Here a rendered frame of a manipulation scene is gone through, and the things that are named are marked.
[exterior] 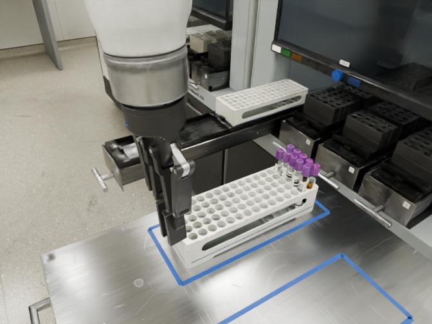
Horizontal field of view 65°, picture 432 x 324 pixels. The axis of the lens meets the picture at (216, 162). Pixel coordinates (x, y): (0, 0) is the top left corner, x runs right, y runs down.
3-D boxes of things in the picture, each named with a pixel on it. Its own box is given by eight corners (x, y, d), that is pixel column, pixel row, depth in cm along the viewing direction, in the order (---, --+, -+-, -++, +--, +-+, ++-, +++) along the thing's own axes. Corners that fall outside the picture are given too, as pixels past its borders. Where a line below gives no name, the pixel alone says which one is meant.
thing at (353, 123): (380, 151, 89) (388, 132, 86) (376, 153, 88) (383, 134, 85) (346, 131, 97) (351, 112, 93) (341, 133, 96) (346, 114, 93)
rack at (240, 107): (285, 94, 120) (288, 78, 116) (305, 106, 113) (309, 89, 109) (214, 116, 106) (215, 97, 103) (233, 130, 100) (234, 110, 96)
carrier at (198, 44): (207, 54, 147) (207, 40, 143) (203, 55, 146) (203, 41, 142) (193, 47, 154) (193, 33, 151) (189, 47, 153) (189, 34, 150)
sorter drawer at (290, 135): (404, 93, 140) (411, 72, 134) (436, 107, 130) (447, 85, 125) (267, 143, 107) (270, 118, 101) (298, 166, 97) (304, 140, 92)
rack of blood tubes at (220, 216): (283, 182, 78) (287, 161, 74) (314, 209, 71) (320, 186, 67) (163, 231, 65) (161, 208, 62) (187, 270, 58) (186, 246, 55)
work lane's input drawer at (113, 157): (286, 107, 127) (290, 85, 121) (314, 123, 117) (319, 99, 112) (89, 170, 94) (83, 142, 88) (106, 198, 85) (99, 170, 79)
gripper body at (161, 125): (198, 97, 39) (203, 163, 44) (162, 77, 45) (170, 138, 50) (139, 116, 36) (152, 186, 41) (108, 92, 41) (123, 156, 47)
